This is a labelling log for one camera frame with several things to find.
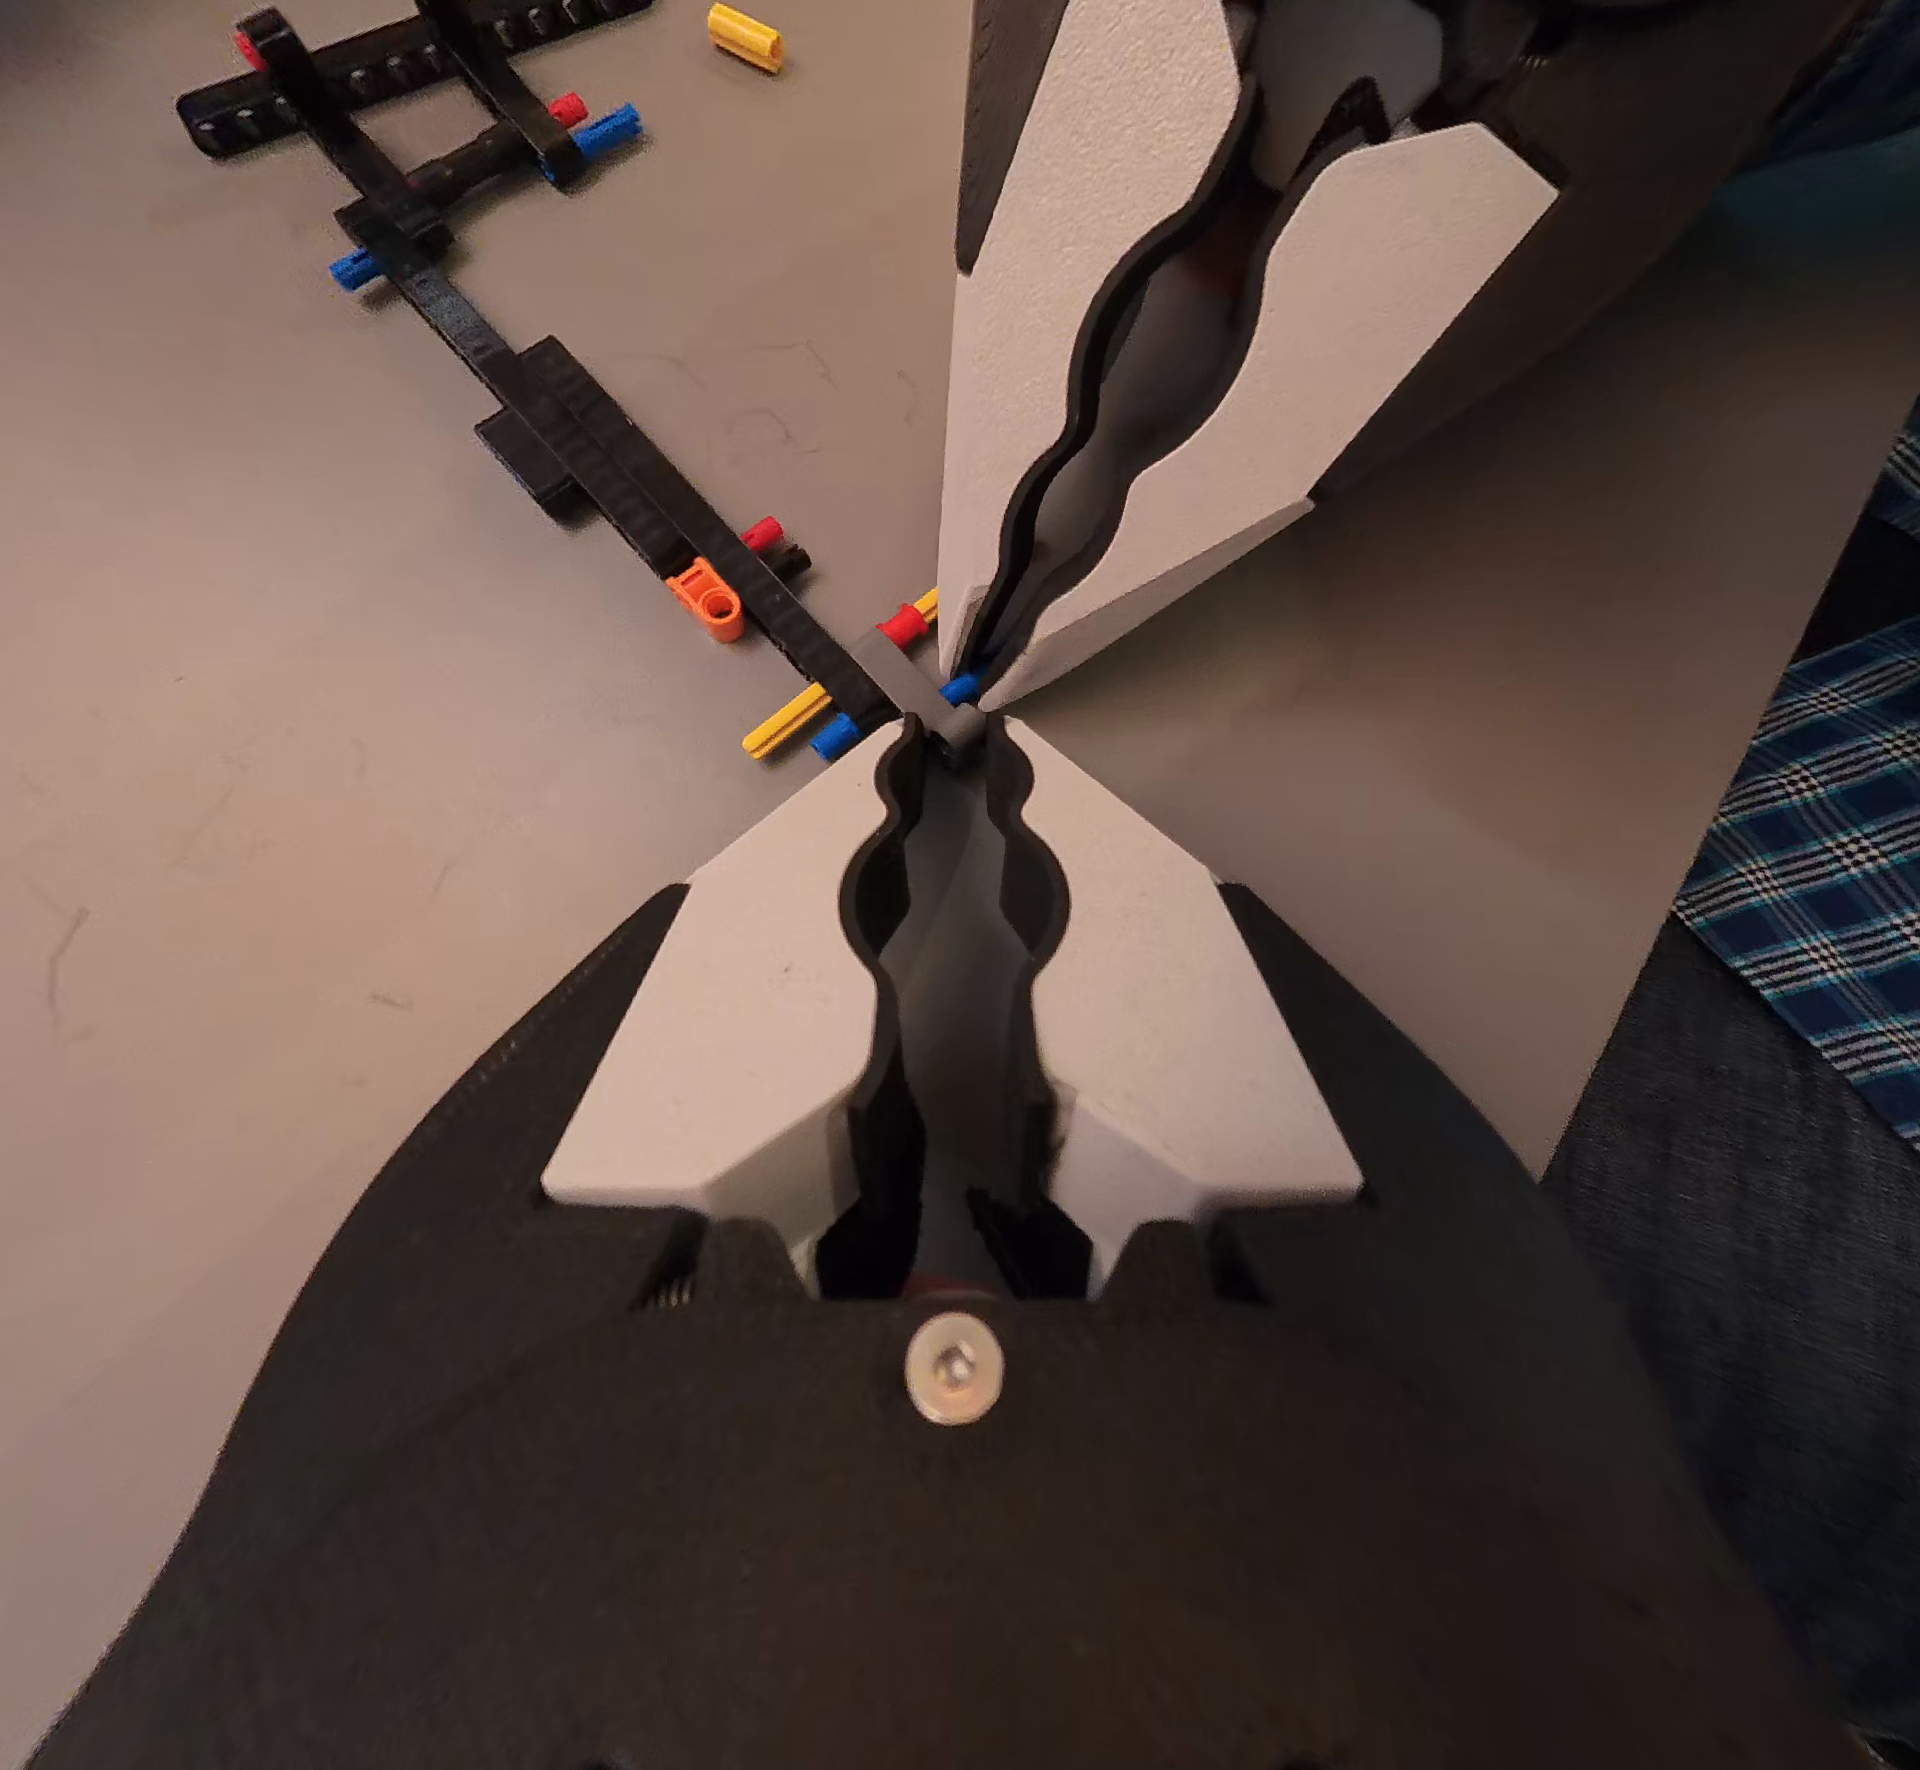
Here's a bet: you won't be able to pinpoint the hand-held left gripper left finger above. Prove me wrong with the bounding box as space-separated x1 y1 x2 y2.
540 722 922 1297

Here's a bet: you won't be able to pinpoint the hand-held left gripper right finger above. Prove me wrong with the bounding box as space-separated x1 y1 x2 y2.
969 715 1365 1297

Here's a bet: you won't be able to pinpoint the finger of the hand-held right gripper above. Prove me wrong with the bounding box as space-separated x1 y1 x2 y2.
936 0 1251 674
981 120 1562 713

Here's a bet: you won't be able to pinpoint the long yellow lego axle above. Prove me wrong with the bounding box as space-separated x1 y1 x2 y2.
743 585 946 766

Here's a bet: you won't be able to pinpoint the black lego beam assembly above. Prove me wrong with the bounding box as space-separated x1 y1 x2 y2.
232 0 991 769

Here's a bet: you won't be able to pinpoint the long black lego beam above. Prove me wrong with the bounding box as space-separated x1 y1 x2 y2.
175 0 657 166

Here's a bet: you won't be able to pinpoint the person's blue jeans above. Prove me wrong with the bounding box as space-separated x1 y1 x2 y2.
1543 923 1920 1751

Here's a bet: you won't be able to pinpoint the person's plaid shirt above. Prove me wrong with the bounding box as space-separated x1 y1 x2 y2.
1672 614 1920 1148

